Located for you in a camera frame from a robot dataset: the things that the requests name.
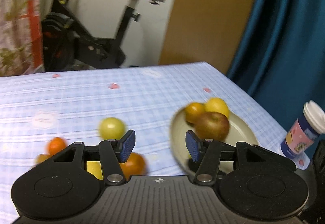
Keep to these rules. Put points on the blue plaid tablecloth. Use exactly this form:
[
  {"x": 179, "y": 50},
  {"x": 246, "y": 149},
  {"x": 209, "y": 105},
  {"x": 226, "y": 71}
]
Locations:
[{"x": 39, "y": 107}]

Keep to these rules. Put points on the red floral curtain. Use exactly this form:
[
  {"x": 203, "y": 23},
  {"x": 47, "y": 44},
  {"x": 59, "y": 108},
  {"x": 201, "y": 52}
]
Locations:
[{"x": 21, "y": 37}]

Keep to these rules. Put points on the beige round plate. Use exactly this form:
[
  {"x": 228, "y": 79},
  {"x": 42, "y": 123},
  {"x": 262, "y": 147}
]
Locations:
[{"x": 239, "y": 132}]

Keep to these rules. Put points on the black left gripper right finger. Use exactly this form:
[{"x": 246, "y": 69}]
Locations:
[{"x": 251, "y": 181}]

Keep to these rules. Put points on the red brown apple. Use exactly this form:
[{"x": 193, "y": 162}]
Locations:
[{"x": 212, "y": 125}]

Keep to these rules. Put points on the paper cup with lid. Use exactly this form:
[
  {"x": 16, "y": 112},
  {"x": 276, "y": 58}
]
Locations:
[{"x": 305, "y": 130}]

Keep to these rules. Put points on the blue curtain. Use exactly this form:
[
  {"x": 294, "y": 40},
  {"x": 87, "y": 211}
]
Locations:
[{"x": 280, "y": 60}]

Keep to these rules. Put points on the small orange tangerine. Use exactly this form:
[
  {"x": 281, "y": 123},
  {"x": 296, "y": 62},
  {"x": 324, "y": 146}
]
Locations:
[
  {"x": 56, "y": 145},
  {"x": 41, "y": 158}
]

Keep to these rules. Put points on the orange with dark spots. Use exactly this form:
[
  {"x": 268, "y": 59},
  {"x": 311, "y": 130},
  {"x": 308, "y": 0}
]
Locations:
[{"x": 193, "y": 112}]

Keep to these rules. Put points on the orange tomato-like fruit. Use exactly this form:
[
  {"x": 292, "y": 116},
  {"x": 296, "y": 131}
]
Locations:
[{"x": 135, "y": 165}]

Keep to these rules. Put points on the small yellow lemon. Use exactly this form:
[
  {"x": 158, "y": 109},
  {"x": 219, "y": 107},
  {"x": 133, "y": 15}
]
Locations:
[{"x": 94, "y": 168}]

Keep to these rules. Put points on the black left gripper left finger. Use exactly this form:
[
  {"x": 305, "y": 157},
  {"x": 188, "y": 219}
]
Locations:
[{"x": 61, "y": 187}]

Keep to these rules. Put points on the large yellow lemon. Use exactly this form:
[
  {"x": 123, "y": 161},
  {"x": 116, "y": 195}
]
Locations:
[{"x": 217, "y": 105}]

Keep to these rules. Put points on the green round fruit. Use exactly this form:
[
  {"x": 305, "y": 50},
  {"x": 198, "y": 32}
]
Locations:
[{"x": 111, "y": 128}]

